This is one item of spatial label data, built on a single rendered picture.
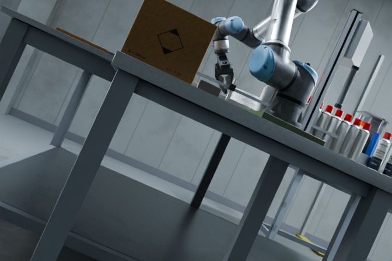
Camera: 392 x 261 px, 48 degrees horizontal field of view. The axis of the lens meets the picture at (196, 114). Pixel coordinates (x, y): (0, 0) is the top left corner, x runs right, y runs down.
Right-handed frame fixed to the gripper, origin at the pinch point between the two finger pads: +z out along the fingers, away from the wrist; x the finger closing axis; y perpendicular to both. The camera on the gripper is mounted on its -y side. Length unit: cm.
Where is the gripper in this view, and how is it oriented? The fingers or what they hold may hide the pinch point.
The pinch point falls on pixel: (226, 91)
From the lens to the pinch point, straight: 212.1
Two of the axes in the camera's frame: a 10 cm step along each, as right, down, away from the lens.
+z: 1.0, 10.0, 0.2
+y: -0.6, -0.2, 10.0
